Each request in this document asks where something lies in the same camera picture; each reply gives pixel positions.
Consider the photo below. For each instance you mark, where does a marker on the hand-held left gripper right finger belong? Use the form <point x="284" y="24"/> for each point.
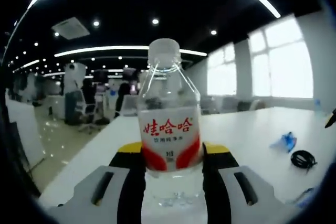
<point x="215" y="187"/>

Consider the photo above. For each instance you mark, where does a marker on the white board black frame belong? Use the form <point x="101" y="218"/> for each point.
<point x="23" y="129"/>

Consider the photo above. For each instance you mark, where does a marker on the clear water bottle red label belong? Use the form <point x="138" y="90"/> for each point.
<point x="168" y="129"/>

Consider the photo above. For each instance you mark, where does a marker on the ceiling air conditioner vent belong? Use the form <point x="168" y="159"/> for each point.
<point x="71" y="27"/>

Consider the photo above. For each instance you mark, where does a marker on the white table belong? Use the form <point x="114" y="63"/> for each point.
<point x="249" y="134"/>

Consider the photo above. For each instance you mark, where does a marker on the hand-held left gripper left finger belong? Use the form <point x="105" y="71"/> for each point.
<point x="131" y="187"/>

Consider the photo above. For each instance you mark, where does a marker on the grey office chair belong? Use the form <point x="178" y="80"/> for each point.
<point x="90" y="113"/>

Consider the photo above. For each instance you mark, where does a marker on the blue snack packet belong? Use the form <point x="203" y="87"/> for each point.
<point x="286" y="141"/>

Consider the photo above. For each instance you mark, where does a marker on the blue mouse pad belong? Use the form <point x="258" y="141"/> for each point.
<point x="305" y="195"/>

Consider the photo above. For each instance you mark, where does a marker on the small blue bottle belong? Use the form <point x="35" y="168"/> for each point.
<point x="317" y="105"/>

